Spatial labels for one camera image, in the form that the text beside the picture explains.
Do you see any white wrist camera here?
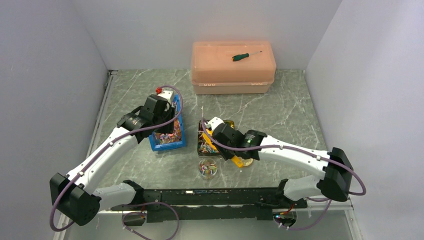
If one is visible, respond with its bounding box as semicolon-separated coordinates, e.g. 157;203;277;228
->
202;117;225;132
155;87;175;105

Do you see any clear glass jar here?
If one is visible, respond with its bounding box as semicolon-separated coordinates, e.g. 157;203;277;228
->
198;158;218;179

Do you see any gold round jar lid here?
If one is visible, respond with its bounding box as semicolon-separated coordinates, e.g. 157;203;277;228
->
241;158;254;168

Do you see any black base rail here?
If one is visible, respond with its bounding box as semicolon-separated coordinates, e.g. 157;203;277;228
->
112;187;308;223

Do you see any blue plastic candy bin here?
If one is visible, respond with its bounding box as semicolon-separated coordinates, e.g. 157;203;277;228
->
149;90;187;152

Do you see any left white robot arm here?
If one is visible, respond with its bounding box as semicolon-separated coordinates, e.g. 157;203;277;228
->
49;90;179;232

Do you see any gold square candy tin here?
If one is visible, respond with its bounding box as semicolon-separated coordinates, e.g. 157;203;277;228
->
196;121;221;157

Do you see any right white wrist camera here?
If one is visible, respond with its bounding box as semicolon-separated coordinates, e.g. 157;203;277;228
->
202;117;225;132

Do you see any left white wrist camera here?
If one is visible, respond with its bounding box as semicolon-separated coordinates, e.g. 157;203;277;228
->
155;87;175;105

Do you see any pink plastic storage box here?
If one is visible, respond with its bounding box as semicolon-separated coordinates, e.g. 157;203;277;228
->
191;41;276;95

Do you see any green handled screwdriver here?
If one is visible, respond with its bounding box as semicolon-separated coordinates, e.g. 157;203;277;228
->
231;50;263;62

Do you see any orange plastic scoop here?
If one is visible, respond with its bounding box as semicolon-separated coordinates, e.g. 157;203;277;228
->
200;132;243;168

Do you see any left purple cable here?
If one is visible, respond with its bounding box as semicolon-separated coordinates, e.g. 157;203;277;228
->
48;85;185;240

